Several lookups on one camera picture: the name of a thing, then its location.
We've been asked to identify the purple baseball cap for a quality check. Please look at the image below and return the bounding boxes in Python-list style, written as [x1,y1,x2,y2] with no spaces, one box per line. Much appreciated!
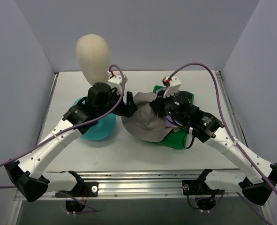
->
[165,116,177,128]

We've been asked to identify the grey bucket hat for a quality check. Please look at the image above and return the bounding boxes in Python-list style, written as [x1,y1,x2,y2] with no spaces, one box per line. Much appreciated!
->
[121,92,172,143]

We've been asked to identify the teal bucket hat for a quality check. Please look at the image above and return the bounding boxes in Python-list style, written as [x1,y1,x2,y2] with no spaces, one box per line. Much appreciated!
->
[70,97,117,142]

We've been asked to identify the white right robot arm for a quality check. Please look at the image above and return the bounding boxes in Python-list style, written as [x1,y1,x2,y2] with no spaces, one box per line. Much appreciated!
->
[150,91,277,206]

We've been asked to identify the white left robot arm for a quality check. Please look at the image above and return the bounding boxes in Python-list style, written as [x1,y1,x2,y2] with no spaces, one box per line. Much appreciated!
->
[4,82,137,202]

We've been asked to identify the pink baseball cap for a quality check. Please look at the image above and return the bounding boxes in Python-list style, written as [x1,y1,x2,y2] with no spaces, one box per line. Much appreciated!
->
[165,126,181,135]

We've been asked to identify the green plastic tray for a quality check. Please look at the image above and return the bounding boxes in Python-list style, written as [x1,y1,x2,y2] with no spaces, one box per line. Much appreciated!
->
[153,85,195,150]

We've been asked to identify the beige mannequin head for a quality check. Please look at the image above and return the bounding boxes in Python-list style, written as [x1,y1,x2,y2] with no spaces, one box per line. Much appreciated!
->
[76,34,111,85]

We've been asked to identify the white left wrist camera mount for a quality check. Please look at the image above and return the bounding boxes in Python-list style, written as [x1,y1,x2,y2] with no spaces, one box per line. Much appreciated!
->
[107,71,127,95]

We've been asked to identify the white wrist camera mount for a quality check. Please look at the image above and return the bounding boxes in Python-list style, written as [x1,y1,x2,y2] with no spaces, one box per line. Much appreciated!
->
[107,71,127,95]
[162,76,181,98]

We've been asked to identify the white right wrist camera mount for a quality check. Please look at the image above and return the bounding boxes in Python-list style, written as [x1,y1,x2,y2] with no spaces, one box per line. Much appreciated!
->
[162,76,181,98]

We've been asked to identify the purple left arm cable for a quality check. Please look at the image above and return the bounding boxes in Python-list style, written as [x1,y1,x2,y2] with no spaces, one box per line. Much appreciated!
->
[0,64,126,214]

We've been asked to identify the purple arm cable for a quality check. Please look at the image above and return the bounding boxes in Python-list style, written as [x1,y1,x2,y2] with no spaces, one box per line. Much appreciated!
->
[0,64,126,214]
[168,62,277,225]

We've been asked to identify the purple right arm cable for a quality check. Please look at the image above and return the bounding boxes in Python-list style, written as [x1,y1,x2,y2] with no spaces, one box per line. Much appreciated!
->
[168,62,277,225]

